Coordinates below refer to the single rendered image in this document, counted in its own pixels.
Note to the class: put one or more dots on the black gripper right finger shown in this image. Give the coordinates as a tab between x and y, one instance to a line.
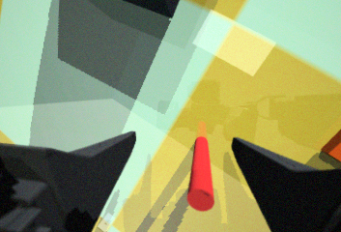
292	196

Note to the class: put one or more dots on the red peg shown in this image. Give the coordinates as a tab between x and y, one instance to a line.
200	190

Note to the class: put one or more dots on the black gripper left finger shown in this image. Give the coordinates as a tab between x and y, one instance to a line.
80	181

